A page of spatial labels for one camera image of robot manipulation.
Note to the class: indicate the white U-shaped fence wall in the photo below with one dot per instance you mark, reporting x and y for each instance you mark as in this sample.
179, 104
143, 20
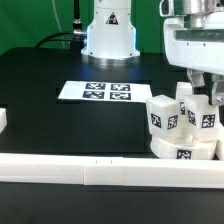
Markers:
115, 171

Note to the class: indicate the white sheet with tags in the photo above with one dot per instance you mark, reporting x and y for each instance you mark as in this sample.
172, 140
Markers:
105, 91

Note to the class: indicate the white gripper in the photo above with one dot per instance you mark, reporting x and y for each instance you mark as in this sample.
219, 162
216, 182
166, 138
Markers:
199, 49

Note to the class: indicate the green backdrop curtain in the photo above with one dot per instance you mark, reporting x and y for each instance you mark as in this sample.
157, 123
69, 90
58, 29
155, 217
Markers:
23, 23

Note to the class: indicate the white block at left edge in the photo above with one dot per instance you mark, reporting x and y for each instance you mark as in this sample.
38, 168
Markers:
3, 119

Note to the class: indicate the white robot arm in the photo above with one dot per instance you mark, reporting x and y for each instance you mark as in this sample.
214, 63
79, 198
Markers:
111, 37

